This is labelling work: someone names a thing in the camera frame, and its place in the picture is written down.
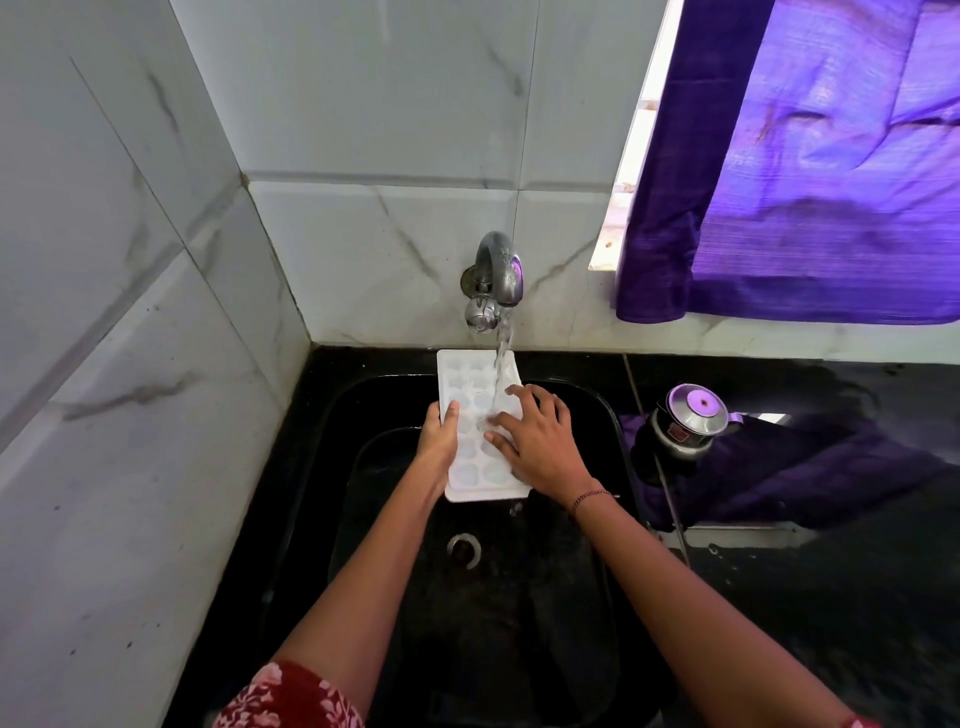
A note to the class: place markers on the black kitchen sink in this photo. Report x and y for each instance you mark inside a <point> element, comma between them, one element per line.
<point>480,600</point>

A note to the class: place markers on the chrome wall tap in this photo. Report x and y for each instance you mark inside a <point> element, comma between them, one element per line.
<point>495,281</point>

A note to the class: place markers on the steel pressure cooker lid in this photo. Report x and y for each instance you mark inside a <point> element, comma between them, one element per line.
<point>690,420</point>

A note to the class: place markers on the person's right middle finger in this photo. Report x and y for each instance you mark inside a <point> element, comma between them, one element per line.
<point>523,397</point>

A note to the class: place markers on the person's right hand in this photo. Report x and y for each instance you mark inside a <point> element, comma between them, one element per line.
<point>541,450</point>

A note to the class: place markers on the white window frame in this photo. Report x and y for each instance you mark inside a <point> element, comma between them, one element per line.
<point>634,142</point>

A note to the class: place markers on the steel sink drain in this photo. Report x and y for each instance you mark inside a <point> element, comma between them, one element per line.
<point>464,550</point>

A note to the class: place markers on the white ice cube tray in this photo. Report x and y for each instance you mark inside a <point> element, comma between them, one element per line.
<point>480,465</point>

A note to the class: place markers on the person's left forearm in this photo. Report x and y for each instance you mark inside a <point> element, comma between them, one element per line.
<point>352,592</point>

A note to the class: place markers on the red floral sleeve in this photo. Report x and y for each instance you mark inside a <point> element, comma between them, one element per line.
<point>289,697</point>

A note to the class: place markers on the person's left thumb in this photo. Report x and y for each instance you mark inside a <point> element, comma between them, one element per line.
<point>452,420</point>

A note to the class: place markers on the person's right forearm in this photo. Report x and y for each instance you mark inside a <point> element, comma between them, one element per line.
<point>705,622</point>

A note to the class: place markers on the purple curtain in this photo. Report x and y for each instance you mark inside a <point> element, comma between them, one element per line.
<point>810,161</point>

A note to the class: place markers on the person's right thumb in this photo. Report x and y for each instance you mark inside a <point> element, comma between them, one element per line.
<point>501,442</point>

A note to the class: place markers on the person's left hand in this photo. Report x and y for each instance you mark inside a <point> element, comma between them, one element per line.
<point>435,450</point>

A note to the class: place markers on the person's right little finger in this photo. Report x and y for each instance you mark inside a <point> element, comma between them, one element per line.
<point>566,412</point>

